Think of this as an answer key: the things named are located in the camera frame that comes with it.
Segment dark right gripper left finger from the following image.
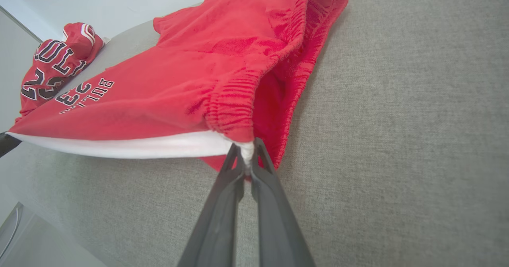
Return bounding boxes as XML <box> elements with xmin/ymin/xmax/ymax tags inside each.
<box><xmin>177</xmin><ymin>144</ymin><xmax>244</xmax><ymax>267</ymax></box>

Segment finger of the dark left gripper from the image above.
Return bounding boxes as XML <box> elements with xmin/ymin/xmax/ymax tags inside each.
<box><xmin>0</xmin><ymin>133</ymin><xmax>22</xmax><ymax>158</ymax></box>

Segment red basketball jersey white sleeves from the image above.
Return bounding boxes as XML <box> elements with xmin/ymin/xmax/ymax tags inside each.
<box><xmin>15</xmin><ymin>22</ymin><xmax>105</xmax><ymax>124</ymax></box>

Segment red basketball shorts white trim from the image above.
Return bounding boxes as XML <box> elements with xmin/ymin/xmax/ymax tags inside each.
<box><xmin>6</xmin><ymin>0</ymin><xmax>352</xmax><ymax>180</ymax></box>

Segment grey fabric sofa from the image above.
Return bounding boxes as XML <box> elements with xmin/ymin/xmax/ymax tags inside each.
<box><xmin>0</xmin><ymin>0</ymin><xmax>509</xmax><ymax>267</ymax></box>

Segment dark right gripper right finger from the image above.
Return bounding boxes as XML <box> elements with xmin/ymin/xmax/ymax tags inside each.
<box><xmin>251</xmin><ymin>138</ymin><xmax>315</xmax><ymax>267</ymax></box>

